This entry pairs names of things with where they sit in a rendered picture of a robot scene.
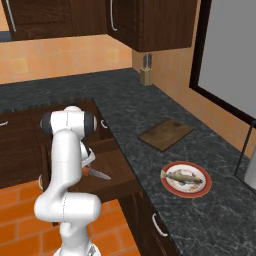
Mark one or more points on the dark wood base cupboard door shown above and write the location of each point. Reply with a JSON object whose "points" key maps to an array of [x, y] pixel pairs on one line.
{"points": [[146, 233]]}

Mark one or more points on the dark wood drawer front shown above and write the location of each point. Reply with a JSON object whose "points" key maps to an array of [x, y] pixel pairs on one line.
{"points": [[18, 150], [106, 133]]}

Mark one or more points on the red rimmed white plate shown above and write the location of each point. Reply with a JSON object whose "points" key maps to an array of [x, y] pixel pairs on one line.
{"points": [[204, 186]]}

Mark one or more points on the dark wood open drawer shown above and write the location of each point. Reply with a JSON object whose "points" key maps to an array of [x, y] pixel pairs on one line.
{"points": [[115, 173]]}

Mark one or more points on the black framed grey appliance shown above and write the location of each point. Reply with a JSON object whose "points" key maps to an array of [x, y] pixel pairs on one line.
{"points": [[250, 170]]}

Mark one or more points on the wooden cutting board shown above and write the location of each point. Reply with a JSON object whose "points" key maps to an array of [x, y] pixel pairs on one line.
{"points": [[165, 134]]}

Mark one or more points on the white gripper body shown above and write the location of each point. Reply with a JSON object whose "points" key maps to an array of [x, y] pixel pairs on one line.
{"points": [[86, 156]]}

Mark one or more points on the black framed grey window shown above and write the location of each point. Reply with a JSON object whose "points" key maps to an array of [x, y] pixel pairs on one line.
{"points": [[230, 50]]}

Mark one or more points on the grey fish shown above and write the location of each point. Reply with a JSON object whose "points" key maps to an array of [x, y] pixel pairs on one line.
{"points": [[181, 178]]}

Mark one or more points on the dark wood wall cupboard door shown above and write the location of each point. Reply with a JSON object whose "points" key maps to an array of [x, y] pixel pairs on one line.
{"points": [[60, 16], [133, 20]]}

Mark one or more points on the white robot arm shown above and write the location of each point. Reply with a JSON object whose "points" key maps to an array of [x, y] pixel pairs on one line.
{"points": [[63, 173]]}

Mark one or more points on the wooden knife block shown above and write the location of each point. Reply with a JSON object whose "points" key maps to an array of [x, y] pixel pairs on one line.
{"points": [[146, 76]]}

